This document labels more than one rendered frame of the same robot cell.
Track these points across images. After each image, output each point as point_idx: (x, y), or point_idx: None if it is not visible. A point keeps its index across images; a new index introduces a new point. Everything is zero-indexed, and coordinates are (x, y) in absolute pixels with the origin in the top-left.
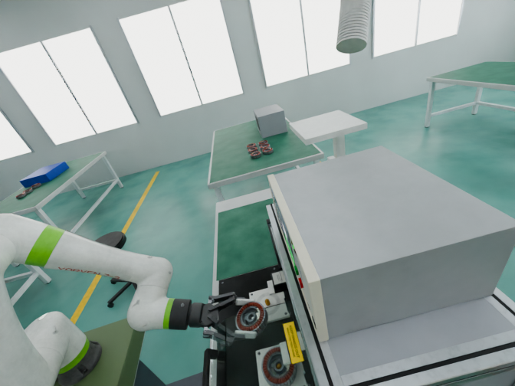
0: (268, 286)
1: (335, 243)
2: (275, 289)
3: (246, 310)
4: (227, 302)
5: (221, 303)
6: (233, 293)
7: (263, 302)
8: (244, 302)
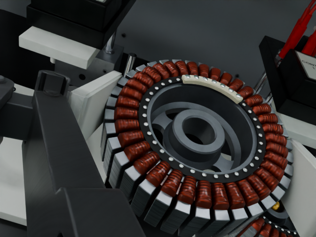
0: (48, 44)
1: None
2: (103, 30)
3: (151, 127)
4: (76, 133)
5: (67, 180)
6: (3, 82)
7: (16, 153)
8: (101, 101)
